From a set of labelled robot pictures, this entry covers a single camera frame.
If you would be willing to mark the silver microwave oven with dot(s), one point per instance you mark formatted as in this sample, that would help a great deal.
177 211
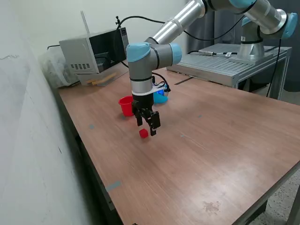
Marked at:
77 54

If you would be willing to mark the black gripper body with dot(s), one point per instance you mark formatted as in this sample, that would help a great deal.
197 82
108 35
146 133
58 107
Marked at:
143 102

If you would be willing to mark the small black camera mount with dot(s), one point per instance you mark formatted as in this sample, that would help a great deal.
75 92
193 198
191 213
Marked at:
118 22

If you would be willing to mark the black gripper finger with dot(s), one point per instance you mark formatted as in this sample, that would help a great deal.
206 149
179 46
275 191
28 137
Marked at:
139 118
154 120

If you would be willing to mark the red plastic cup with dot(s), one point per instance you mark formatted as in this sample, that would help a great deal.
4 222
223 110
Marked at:
125 106

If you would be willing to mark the long grey-blue tape strip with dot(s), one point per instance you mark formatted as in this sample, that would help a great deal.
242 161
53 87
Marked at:
113 186

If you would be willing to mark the white thin rod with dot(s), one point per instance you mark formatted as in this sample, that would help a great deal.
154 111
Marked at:
84 22

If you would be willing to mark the clear plastic bag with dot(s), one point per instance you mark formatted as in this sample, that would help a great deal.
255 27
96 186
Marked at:
54 68

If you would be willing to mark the silver robot arm, blue joints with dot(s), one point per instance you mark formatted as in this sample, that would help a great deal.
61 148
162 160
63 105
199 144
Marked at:
140 79

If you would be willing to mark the white label tag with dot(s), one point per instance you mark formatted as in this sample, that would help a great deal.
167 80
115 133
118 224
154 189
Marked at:
228 54

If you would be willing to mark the black tape strip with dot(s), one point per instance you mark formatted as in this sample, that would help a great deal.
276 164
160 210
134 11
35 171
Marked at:
184 81

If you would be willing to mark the wooden stick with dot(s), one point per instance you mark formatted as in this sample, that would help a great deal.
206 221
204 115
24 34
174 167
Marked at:
102 82
103 77

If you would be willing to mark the dark grey curtain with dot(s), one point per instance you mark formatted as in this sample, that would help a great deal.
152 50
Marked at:
293 70

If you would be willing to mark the red cube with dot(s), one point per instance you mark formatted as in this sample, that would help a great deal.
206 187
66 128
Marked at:
143 133

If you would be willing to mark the aluminium robot base table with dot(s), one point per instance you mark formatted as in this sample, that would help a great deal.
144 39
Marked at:
222 65

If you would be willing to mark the blue plastic cup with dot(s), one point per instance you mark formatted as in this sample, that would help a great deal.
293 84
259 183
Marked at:
160 100

